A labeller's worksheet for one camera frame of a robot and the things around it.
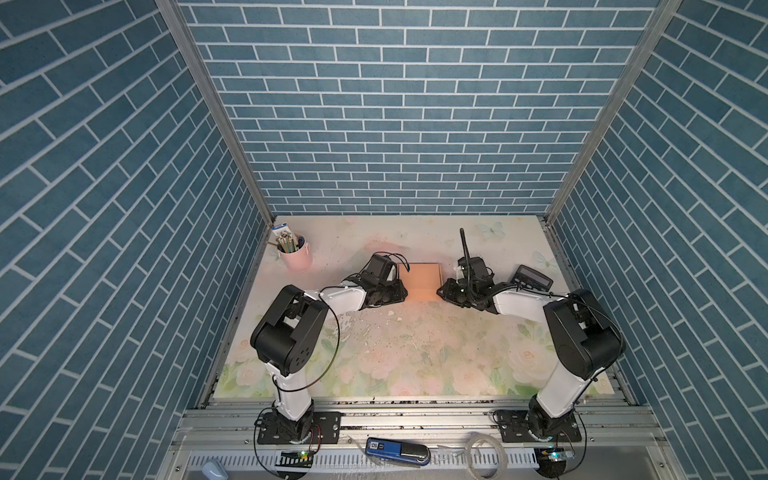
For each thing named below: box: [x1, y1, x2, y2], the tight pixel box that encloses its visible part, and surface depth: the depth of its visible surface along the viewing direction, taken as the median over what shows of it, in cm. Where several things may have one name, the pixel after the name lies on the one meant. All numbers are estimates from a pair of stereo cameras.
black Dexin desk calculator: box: [510, 264, 554, 293], surface depth 102 cm
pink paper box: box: [398, 262, 444, 302], surface depth 96 cm
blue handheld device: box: [365, 437, 431, 466], surface depth 70 cm
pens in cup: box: [268, 231, 305, 253], surface depth 96 cm
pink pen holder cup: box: [277, 242, 313, 273], surface depth 104 cm
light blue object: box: [201, 459, 229, 480], surface depth 67 cm
